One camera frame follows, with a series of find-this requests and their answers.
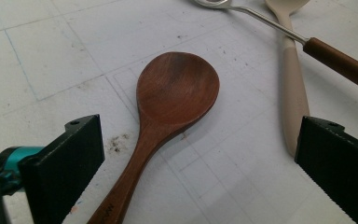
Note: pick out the beige silicone ladle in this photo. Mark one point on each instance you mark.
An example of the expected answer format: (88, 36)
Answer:
(293, 93)

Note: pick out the brown wooden spoon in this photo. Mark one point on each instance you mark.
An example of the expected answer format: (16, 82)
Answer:
(177, 90)

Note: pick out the white grid mat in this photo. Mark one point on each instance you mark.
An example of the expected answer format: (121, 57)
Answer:
(59, 46)

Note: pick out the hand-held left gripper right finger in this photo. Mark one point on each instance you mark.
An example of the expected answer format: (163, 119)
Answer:
(338, 168)

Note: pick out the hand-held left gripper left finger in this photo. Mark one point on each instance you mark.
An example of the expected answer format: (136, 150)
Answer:
(59, 168)

